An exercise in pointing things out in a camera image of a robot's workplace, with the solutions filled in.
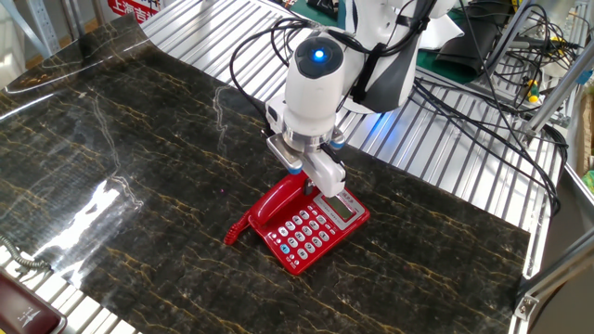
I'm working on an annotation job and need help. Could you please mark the grey perforated metal upright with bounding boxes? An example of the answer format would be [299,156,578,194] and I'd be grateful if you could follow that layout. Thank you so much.
[25,0,62,57]

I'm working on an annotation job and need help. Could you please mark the aluminium strut with bracket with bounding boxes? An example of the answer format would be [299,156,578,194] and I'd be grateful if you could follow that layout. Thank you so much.
[512,226,594,334]

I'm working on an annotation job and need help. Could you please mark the grey coiled telephone cord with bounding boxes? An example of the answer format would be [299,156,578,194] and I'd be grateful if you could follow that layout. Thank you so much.
[0,234,53,275]

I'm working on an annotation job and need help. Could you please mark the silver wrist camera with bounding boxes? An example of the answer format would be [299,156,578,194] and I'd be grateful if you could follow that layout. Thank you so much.
[266,133,305,176]

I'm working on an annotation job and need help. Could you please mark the dark marble pattern mat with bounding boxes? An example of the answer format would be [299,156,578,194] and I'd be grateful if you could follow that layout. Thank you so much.
[0,13,531,334]

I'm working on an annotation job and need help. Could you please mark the red telephone cord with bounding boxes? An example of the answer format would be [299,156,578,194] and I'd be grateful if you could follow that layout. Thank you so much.
[223,211,252,246]

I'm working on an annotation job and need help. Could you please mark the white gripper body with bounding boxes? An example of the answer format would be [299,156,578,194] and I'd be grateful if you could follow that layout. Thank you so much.
[265,95,349,199]

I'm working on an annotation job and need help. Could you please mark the black fabric pouch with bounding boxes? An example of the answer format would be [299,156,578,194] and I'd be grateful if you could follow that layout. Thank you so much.
[435,0,517,78]

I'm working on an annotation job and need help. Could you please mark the dark red telephone base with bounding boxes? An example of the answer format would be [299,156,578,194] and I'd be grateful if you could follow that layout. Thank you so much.
[0,267,69,334]

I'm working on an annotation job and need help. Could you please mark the tangled thin black wires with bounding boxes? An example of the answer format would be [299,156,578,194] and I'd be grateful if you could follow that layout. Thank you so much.
[491,2,584,115]

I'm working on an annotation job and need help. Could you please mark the white paper sheet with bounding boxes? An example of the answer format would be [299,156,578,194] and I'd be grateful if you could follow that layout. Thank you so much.
[417,20,465,51]

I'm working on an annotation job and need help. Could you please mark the red white printed sign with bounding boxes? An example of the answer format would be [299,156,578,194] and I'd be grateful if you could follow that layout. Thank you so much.
[107,0,164,25]

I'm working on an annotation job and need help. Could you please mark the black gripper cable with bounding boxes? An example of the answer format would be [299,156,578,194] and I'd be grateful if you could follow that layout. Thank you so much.
[229,17,307,138]

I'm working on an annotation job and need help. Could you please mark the aluminium profile strut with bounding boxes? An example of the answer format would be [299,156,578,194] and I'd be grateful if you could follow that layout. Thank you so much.
[518,39,594,148]

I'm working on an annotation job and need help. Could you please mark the red telephone handset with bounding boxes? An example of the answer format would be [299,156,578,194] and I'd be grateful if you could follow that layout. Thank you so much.
[248,170,311,228]

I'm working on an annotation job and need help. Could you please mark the grey metal bar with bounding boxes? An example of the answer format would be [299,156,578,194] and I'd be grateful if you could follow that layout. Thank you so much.
[482,0,542,80]

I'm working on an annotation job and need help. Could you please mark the black cable bundle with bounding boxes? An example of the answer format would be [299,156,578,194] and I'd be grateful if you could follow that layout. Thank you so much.
[411,0,571,218]

